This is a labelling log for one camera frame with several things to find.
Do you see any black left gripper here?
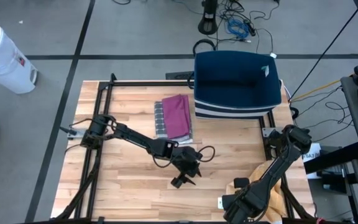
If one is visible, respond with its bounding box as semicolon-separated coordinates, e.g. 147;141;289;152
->
170;145;203;189

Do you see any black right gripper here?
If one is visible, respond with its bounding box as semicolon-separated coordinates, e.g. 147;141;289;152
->
221;177;270;224

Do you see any yellow checked towel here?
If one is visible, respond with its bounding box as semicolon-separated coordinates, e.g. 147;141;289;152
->
226;163;288;224

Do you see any grey white-checked towel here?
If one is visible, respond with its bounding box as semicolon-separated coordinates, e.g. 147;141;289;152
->
154;100;195;145

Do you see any magenta towel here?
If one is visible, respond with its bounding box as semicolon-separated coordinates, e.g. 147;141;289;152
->
162;94;193;140

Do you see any navy white striped basket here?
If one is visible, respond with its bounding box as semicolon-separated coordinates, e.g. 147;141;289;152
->
187;50;283;120

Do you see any white paper sheet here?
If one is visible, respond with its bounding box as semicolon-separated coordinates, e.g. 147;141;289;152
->
299;142;323;180

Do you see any black desk crossbar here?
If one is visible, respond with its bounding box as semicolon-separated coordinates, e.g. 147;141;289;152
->
303;141;358;175

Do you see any black floor stand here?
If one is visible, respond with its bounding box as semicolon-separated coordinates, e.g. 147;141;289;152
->
197;0;219;35

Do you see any white trash bin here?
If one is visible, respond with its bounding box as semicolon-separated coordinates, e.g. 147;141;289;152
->
0;20;39;95

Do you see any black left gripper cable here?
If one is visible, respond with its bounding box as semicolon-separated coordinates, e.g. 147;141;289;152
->
152;144;216;169

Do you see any black table frame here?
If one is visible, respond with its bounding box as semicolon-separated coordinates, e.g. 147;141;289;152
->
53;73;318;224

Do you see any yellow cable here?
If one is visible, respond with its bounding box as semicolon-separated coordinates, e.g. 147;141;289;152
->
289;63;358;103

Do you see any black cable loop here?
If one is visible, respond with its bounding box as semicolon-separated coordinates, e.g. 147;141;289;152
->
192;38;217;57

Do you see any blue floor cable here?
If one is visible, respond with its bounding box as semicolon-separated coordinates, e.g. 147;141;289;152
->
227;17;250;40

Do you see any long black cable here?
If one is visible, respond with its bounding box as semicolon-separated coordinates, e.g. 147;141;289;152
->
289;0;358;102

